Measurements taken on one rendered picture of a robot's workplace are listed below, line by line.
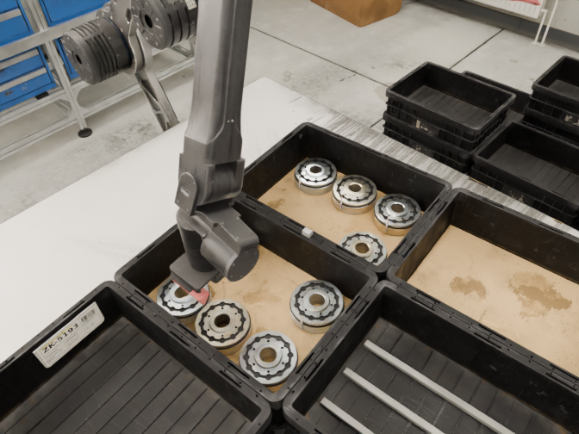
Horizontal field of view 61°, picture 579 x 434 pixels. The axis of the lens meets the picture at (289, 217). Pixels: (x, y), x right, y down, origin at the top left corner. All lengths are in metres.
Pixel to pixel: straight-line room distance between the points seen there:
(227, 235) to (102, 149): 2.27
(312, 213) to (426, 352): 0.41
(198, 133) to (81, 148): 2.32
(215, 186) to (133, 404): 0.45
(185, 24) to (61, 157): 1.77
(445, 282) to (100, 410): 0.68
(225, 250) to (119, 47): 1.17
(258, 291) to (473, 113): 1.37
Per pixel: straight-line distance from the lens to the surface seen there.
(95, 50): 1.70
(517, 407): 0.95
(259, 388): 0.79
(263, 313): 0.97
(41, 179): 2.82
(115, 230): 1.37
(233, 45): 0.61
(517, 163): 2.11
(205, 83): 0.62
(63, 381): 1.00
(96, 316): 0.98
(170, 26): 1.25
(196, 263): 0.75
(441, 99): 2.17
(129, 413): 0.93
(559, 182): 2.08
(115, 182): 1.51
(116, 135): 2.95
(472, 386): 0.94
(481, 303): 1.03
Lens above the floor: 1.65
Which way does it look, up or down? 47 degrees down
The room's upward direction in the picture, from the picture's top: 3 degrees counter-clockwise
